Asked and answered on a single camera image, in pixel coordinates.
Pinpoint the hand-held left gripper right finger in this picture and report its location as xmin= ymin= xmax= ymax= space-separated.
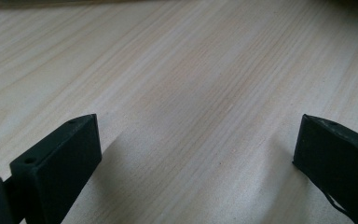
xmin=292 ymin=113 xmax=358 ymax=224

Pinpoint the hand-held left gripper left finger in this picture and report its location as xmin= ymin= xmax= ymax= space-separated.
xmin=8 ymin=113 xmax=103 ymax=224

